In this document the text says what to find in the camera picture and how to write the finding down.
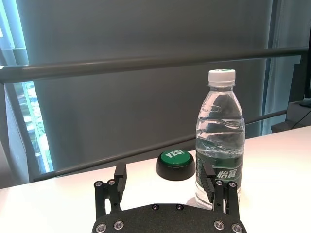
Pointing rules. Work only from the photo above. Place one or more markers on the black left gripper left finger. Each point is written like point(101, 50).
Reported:
point(114, 194)

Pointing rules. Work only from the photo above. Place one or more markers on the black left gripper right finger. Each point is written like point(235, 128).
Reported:
point(223, 196)

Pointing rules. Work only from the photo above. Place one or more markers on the clear water bottle green label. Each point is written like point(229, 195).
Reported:
point(218, 150)

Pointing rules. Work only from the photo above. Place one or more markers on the grey lower railing bar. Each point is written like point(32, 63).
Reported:
point(109, 159)

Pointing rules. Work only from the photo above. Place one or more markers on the green YES button black base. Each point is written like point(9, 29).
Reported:
point(175, 167)

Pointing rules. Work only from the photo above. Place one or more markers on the dark grey cabinet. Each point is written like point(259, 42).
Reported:
point(291, 116)

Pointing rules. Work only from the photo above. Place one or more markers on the grey railing handrail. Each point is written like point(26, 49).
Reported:
point(121, 65)

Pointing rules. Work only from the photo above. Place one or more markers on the grey railing post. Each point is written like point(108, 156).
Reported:
point(17, 136)

